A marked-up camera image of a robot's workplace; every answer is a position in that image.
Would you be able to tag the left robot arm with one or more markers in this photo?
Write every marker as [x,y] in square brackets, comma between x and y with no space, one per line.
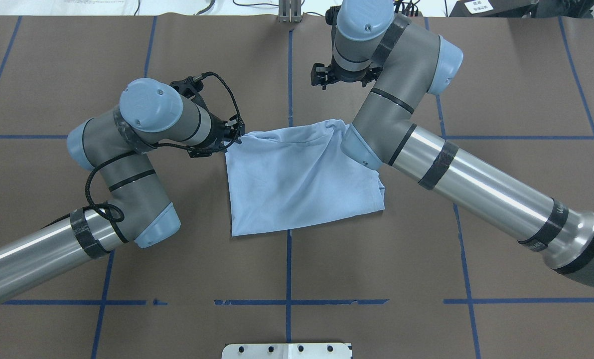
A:
[126,200]

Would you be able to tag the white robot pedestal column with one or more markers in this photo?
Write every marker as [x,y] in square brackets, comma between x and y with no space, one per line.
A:
[288,351]

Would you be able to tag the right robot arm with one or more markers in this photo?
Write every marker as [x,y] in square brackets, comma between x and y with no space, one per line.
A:
[372,43]

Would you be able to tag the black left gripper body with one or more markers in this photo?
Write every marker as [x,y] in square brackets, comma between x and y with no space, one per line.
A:
[219,132]

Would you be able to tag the light blue t-shirt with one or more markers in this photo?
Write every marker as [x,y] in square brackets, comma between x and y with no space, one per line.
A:
[297,177]

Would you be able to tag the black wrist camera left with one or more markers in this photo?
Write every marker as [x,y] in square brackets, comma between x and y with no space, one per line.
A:
[190,88]

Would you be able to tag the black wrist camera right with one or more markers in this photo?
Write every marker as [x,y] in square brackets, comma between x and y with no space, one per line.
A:
[321,76]

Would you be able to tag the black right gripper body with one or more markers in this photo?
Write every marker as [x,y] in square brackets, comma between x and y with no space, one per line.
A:
[345,77]

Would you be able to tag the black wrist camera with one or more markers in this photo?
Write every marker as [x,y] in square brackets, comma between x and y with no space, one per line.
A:
[190,88]
[321,76]

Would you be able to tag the aluminium frame post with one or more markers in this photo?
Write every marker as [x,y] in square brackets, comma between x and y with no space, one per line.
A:
[290,11]

